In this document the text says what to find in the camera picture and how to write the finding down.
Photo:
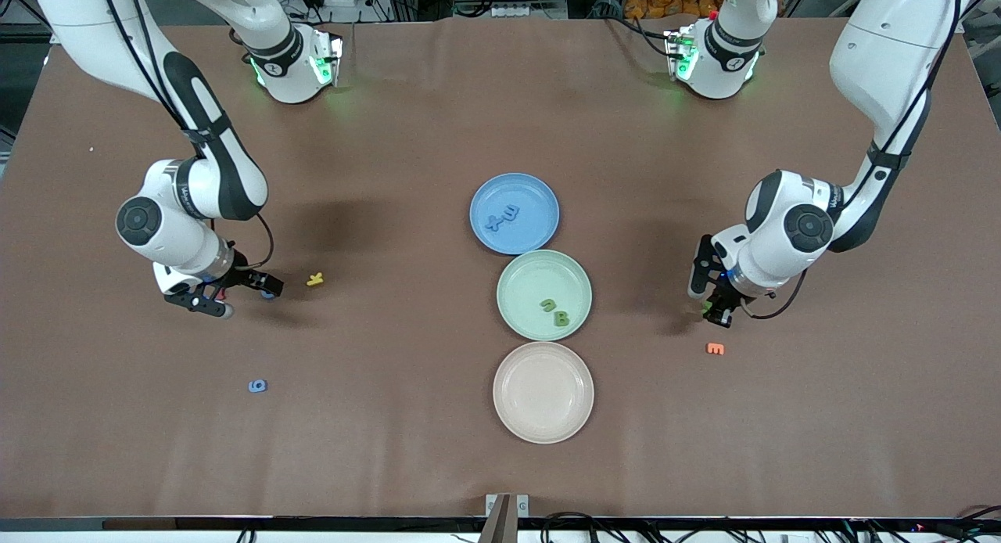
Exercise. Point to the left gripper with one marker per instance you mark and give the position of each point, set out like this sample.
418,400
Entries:
722,303

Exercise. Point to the blue letter E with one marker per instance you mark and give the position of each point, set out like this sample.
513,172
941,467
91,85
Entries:
511,213

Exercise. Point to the beige plate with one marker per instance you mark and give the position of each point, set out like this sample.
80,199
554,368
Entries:
543,393

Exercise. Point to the yellow letter Y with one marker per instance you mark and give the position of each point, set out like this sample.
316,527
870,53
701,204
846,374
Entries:
314,278

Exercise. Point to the brown table cover sheet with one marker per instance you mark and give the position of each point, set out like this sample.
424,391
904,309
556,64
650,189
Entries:
391,449

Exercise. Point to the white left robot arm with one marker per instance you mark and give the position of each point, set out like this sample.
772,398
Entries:
884,50

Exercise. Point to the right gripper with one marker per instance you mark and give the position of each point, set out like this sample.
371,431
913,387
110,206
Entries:
243,276

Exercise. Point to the blue number 6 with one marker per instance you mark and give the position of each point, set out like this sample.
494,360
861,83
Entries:
253,386

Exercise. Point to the blue letter X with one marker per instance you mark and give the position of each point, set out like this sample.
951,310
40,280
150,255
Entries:
493,222

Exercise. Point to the green plate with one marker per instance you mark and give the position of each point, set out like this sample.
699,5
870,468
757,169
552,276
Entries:
524,285

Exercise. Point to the green letter B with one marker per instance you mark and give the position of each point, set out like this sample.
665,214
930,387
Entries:
561,319

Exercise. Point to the blue plate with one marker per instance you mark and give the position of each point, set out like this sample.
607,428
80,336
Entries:
536,234

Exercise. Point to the silver camera mount bracket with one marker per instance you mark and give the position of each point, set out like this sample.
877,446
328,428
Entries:
507,512

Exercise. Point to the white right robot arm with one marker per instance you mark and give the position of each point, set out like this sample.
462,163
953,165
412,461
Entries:
78,34

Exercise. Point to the long white power strip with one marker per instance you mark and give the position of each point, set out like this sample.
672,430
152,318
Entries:
528,11

